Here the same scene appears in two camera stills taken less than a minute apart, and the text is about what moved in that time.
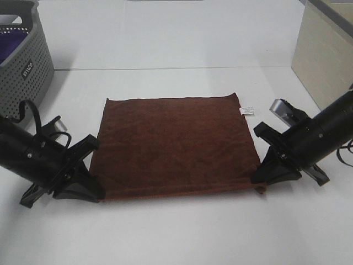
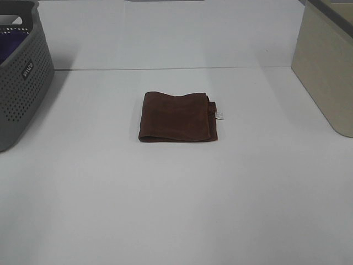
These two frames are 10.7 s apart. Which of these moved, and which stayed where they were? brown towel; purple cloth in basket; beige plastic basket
Moved: brown towel
Stayed: purple cloth in basket; beige plastic basket
